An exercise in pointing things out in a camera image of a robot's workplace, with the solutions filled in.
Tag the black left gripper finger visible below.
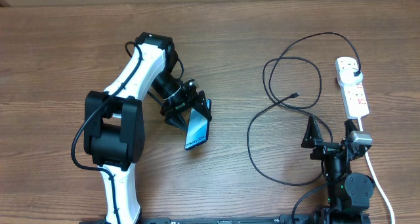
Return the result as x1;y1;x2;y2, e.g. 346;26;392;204
193;91;212;122
164;112;188;131

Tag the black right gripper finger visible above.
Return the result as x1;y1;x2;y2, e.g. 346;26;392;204
301;116;324;148
344;119;358;141

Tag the smartphone with teal screen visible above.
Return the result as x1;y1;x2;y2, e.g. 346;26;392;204
184;109;209;150

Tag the black USB charging cable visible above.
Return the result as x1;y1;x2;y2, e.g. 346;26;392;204
246;32;362;187

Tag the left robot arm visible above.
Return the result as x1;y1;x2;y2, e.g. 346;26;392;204
75;32;212;223

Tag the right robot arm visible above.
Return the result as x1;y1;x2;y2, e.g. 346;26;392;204
301;116;375;223

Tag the white charger plug adapter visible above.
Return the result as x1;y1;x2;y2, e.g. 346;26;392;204
337;69;364;87

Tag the white power strip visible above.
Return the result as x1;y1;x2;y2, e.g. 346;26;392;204
335;56;369;119

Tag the white power strip cord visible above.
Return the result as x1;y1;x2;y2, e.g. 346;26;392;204
356;117;396;224

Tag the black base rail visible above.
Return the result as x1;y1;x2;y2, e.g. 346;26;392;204
78;213;371;224

